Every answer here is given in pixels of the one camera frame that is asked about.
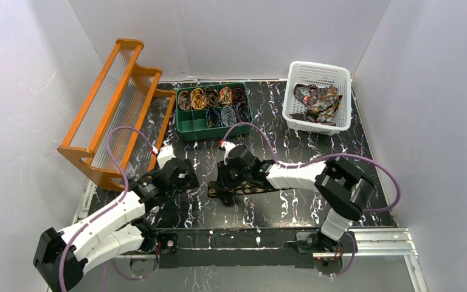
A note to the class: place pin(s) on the light blue rolled tie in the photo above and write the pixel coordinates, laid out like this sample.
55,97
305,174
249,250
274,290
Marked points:
228,116

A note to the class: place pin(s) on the dark red rolled tie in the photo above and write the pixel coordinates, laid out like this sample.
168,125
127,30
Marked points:
238,94

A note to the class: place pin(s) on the yellow rolled tie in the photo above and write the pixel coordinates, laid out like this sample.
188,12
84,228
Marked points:
198,99

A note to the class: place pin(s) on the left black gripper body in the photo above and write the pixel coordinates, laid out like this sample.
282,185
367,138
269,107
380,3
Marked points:
186,177

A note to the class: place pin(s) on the black base bar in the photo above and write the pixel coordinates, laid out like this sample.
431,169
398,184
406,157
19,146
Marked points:
235,247

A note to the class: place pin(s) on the patterned ties in basket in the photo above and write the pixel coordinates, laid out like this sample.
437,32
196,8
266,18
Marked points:
321,104

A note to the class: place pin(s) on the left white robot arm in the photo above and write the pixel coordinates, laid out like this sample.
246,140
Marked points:
63,257

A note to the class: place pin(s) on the white plastic basket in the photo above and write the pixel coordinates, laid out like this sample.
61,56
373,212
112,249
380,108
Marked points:
322,75

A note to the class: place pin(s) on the aluminium rail frame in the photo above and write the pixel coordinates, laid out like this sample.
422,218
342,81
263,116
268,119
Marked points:
295,208

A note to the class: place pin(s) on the green compartment tray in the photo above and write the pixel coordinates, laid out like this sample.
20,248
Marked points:
192,124

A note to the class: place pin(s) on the orange wooden rack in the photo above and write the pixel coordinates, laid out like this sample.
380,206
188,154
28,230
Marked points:
112,113

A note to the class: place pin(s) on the dark blue rolled tie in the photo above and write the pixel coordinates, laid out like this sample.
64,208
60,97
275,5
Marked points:
242,112

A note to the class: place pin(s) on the dark floral tie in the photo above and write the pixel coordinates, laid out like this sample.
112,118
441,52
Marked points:
217,189

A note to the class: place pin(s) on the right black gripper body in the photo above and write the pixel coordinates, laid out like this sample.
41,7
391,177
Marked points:
225,185

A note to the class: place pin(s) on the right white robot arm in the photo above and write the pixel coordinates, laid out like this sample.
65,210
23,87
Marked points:
345,188

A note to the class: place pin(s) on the orange rolled tie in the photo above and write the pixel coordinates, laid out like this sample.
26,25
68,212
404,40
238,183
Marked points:
226,96

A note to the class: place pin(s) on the dark brown rolled tie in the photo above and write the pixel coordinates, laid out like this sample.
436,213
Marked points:
211,97

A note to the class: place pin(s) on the dark multicolour rolled tie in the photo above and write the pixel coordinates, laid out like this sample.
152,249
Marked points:
213,118

